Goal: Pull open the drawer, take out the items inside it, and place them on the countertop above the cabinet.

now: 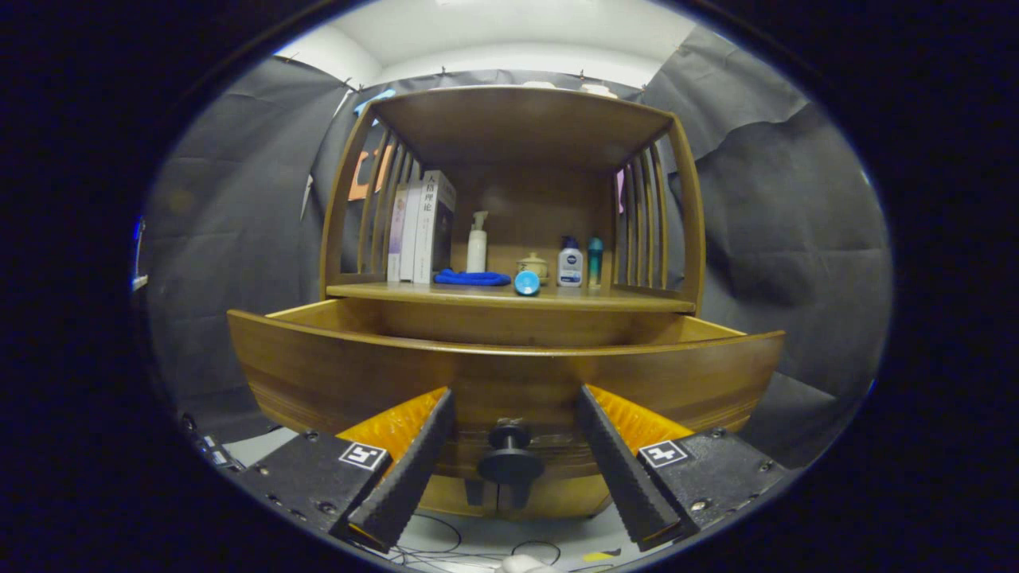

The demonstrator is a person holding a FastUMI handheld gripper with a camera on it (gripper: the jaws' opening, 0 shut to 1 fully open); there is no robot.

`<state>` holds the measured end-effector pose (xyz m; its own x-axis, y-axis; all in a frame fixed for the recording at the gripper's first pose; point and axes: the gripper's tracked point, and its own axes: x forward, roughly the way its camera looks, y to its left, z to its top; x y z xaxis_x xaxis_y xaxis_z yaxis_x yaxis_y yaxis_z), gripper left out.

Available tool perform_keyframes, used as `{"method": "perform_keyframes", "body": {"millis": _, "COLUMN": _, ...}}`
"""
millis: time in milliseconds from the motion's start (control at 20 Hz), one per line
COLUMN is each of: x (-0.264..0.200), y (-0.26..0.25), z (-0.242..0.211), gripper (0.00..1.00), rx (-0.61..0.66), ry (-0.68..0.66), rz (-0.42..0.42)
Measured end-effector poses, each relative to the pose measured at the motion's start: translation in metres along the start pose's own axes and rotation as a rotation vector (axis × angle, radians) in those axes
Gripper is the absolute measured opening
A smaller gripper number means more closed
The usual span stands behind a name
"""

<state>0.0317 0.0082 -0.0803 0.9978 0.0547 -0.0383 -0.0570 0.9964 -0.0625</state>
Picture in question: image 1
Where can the black drawer knob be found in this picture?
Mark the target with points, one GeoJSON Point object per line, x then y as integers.
{"type": "Point", "coordinates": [510, 465]}

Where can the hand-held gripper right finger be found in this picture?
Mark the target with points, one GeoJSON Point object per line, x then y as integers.
{"type": "Point", "coordinates": [621, 469]}

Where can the wooden countertop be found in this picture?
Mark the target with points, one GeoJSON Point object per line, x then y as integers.
{"type": "Point", "coordinates": [446, 294]}

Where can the yellow floor tape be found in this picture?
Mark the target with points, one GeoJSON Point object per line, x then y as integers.
{"type": "Point", "coordinates": [601, 555]}

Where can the wooden cabinet door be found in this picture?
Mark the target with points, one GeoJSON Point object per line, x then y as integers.
{"type": "Point", "coordinates": [573, 497]}
{"type": "Point", "coordinates": [446, 497]}

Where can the beige lidded ceramic cup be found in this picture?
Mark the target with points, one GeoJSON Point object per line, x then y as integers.
{"type": "Point", "coordinates": [535, 263]}

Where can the wooden drawer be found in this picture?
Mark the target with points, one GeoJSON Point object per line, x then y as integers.
{"type": "Point", "coordinates": [334, 374]}

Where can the white bottle blue cap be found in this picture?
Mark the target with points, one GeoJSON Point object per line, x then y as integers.
{"type": "Point", "coordinates": [570, 267]}

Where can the thin white book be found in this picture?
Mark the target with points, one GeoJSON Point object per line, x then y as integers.
{"type": "Point", "coordinates": [408, 239]}

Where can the white pump bottle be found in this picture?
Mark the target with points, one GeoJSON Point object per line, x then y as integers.
{"type": "Point", "coordinates": [477, 251]}

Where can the wooden cabinet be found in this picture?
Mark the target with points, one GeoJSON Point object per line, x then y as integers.
{"type": "Point", "coordinates": [517, 127]}

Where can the blue white cosmetic tube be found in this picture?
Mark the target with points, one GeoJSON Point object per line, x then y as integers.
{"type": "Point", "coordinates": [527, 282]}

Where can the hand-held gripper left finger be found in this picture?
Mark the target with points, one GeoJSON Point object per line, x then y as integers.
{"type": "Point", "coordinates": [410, 469]}

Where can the blue folded cloth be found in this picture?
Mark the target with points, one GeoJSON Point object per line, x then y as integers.
{"type": "Point", "coordinates": [474, 278]}

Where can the teal slim bottle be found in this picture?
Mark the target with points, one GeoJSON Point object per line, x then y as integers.
{"type": "Point", "coordinates": [595, 263]}

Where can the thick white dark book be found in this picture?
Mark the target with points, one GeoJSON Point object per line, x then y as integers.
{"type": "Point", "coordinates": [426, 231]}

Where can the thin purple spine book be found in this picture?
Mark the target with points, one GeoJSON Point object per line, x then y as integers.
{"type": "Point", "coordinates": [395, 239]}

